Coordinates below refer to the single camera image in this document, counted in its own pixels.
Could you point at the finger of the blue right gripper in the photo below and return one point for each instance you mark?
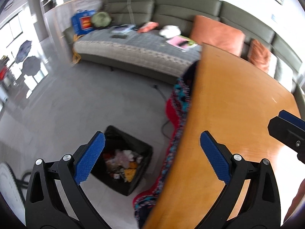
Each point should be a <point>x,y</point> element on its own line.
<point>291,118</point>

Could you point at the white round fan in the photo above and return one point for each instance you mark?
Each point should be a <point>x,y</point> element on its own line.
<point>11,193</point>

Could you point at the wooden table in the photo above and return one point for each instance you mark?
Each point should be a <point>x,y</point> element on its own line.
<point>234,101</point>

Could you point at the grey quilted sofa cover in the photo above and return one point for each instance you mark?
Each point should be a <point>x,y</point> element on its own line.
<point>147,50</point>

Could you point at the large orange pillow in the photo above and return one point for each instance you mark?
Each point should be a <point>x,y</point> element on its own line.
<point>217,34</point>

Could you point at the grey quilted pillow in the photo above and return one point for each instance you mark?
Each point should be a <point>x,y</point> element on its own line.
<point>282,72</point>

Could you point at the blue open umbrella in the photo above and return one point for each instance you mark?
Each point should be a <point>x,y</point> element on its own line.
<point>23,52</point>

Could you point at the patterned red black blanket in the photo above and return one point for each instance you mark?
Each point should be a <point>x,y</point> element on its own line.
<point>177,108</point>

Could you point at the dark green sofa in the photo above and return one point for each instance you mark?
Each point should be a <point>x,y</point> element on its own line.
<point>181,13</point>

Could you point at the white plush toy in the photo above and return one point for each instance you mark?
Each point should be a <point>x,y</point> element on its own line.
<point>169,31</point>

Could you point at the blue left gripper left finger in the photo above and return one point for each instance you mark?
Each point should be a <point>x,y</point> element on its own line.
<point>87,155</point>

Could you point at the black trash bin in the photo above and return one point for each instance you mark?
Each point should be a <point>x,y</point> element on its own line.
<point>123,161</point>

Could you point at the blue shopping bag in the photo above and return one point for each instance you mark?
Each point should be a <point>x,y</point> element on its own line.
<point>81,22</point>

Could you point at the grey open umbrella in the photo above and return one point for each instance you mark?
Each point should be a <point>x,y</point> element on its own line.
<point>31,66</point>

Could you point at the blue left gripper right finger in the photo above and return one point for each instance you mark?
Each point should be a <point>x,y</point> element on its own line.
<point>218,161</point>

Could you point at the pink book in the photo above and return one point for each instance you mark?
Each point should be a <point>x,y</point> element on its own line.
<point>182,43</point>

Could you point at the pink plush toy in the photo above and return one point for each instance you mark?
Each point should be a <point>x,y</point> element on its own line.
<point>148,26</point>

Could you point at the green hat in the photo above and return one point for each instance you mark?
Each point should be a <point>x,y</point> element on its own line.
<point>101,20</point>

